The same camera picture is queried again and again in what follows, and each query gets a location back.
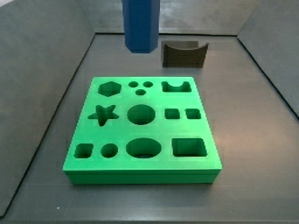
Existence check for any dark grey U-shaped block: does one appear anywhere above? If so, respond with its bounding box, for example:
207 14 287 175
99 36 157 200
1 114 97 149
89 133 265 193
161 40 209 68

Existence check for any blue hexagonal prism peg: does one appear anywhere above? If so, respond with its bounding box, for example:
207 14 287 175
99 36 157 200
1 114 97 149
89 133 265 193
121 0 160 53

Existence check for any green shape sorter block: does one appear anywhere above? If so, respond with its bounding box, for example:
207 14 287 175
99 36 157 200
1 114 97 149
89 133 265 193
63 77 221 185

